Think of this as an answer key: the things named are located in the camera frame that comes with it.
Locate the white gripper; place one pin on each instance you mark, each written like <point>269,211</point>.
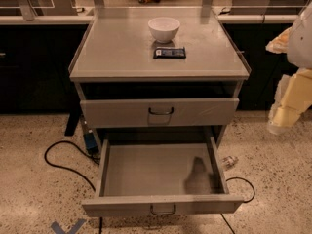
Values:
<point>301,46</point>

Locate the blue rxbar blueberry bar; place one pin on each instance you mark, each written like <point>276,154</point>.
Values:
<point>169,53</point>

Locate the closed grey top drawer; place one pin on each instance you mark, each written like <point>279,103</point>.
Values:
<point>121,113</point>

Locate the grey metal drawer cabinet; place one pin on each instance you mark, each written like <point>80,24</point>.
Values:
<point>116,59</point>

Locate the open grey middle drawer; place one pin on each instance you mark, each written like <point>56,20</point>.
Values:
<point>161,179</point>

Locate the small clear plastic bottle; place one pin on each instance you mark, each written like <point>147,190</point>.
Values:
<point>229,162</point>

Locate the white ceramic bowl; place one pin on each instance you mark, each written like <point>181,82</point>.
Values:
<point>163,29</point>

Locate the blue power adapter box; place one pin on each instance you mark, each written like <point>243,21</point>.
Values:
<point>90,143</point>

